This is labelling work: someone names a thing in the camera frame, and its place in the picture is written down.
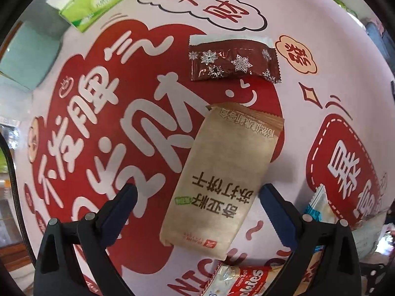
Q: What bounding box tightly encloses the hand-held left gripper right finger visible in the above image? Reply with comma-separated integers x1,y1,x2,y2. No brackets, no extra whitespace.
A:
258,183,361,296

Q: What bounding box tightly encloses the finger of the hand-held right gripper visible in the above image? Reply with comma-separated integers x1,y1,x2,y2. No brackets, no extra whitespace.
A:
359,262,390,296

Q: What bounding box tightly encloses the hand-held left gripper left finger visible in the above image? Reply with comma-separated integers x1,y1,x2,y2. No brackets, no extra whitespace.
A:
35,183,138,296

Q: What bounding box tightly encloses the tan cracker packet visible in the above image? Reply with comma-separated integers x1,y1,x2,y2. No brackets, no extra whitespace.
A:
160,102,285,261

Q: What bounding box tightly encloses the red white cookie packet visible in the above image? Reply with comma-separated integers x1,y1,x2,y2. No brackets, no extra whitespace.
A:
204,257,286,296

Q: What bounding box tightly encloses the brown snowflake snack packet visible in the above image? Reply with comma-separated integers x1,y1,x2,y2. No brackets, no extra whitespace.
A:
188,35,282,84

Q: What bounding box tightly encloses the blue white snack packet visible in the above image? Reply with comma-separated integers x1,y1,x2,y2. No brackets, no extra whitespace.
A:
304,184,336,272

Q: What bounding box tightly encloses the red white printed tablecloth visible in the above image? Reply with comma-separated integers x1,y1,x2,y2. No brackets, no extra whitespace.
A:
11,0,391,296

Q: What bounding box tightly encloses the light teal box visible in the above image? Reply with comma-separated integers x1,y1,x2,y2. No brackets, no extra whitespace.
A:
0,21,60,91

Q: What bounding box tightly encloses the green tissue pack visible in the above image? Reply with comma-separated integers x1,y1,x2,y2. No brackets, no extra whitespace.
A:
46,0,138,33

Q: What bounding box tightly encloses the green package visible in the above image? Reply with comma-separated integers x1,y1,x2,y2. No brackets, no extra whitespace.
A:
328,0,359,18

